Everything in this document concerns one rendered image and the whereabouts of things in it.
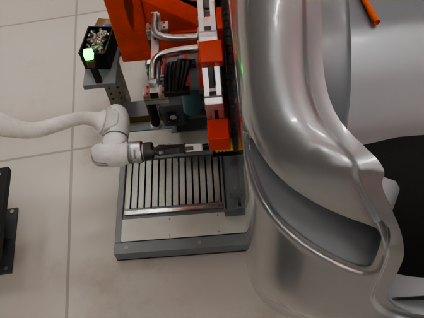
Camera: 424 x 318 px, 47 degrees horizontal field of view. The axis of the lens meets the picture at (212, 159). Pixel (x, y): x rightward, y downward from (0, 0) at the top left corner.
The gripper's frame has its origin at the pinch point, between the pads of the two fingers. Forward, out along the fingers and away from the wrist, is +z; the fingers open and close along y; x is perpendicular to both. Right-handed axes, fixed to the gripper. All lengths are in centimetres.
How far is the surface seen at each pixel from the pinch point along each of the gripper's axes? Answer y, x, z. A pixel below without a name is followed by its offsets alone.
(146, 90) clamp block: 19.1, 25.0, -13.4
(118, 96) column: -90, 19, -47
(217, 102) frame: 27.1, 19.2, 11.6
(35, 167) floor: -75, -16, -96
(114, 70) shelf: -60, 33, -41
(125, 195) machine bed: -52, -31, -41
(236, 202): -33.0, -33.6, 15.9
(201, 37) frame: 27.1, 41.0, 8.0
